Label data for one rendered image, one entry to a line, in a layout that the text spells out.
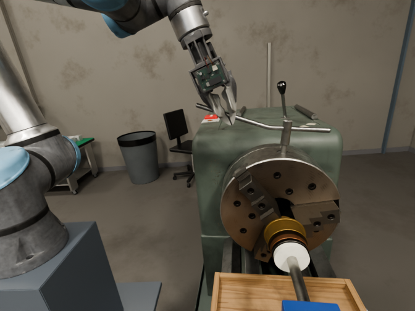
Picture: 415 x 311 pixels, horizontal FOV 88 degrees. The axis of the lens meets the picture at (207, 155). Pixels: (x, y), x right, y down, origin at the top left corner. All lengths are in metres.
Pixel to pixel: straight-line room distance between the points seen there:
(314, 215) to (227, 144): 0.32
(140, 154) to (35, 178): 2.67
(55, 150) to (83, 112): 3.51
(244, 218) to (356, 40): 3.66
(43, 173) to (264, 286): 0.62
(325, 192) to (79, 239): 0.61
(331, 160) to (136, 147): 2.72
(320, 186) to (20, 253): 0.67
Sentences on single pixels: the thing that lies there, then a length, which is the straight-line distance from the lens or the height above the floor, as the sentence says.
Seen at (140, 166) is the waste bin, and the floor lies 0.31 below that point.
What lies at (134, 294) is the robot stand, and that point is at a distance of 0.92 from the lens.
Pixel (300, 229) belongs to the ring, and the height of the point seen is 1.11.
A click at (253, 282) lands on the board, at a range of 0.70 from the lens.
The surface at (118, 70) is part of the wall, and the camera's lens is 3.79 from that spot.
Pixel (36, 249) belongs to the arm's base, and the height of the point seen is 1.13.
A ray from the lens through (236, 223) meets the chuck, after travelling 0.64.
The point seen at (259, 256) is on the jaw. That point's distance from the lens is 0.66.
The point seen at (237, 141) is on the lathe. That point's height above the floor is 1.23.
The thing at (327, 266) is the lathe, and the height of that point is 0.87.
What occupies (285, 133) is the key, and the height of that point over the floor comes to 1.29.
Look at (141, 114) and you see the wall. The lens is 3.74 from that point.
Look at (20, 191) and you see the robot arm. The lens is 0.56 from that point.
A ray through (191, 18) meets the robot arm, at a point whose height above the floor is 1.55.
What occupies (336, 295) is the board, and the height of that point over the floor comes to 0.89.
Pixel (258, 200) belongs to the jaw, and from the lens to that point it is 0.53.
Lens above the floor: 1.44
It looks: 20 degrees down
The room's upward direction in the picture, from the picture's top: 5 degrees counter-clockwise
